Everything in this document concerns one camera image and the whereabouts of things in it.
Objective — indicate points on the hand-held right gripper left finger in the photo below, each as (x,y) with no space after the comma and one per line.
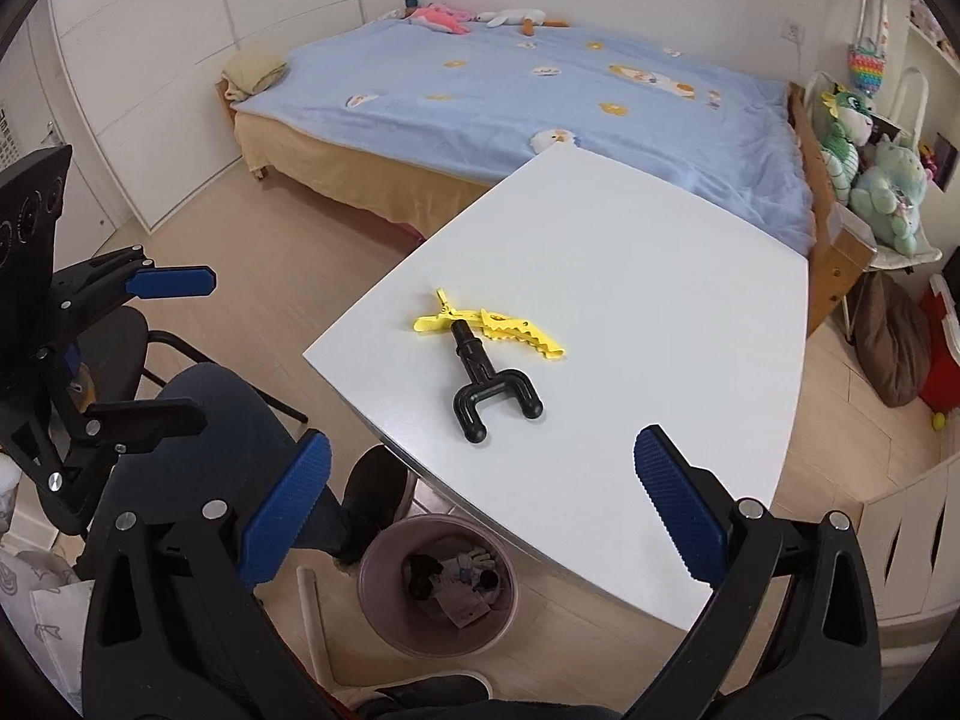
(289,510)

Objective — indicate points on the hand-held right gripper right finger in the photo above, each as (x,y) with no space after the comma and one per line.
(679,510)

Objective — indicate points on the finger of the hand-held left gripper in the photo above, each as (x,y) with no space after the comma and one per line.
(172,282)
(142,420)

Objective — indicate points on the pink trash bin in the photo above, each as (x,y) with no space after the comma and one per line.
(382,615)

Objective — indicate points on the person's leg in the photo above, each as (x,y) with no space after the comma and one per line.
(225,420)

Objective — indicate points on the black shoe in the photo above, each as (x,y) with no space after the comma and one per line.
(427,694)
(379,487)

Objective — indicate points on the wooden bed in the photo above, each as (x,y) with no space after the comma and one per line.
(315,150)

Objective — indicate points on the grey printed cloth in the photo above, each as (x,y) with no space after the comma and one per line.
(45,615)

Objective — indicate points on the folded beige towel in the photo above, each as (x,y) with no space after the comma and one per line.
(251,71)

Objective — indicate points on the white wardrobe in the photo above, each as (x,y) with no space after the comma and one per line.
(187,52)

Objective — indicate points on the black forked plastic attachment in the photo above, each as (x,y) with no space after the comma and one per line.
(480,379)

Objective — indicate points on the white slotted cabinet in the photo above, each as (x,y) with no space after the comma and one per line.
(915,540)

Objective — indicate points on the yellow hair clip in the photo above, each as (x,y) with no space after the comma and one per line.
(510,326)

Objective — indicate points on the brown floor cushion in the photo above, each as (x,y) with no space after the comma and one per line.
(892,345)

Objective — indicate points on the red storage box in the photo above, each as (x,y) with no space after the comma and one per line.
(941,360)

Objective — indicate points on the light blue printed blanket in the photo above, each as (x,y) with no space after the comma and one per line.
(487,105)

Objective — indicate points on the pink plush toy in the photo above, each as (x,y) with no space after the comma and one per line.
(439,17)

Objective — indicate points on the teal bear plush toy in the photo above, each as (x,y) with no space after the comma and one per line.
(889,195)

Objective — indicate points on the green dragon plush toy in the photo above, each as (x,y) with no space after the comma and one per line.
(840,150)

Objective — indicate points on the white duck plush toy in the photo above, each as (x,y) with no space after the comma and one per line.
(514,16)

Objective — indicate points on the colourful bubble bag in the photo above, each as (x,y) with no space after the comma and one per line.
(866,71)

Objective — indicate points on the white folding chair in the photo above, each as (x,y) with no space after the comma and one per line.
(911,82)

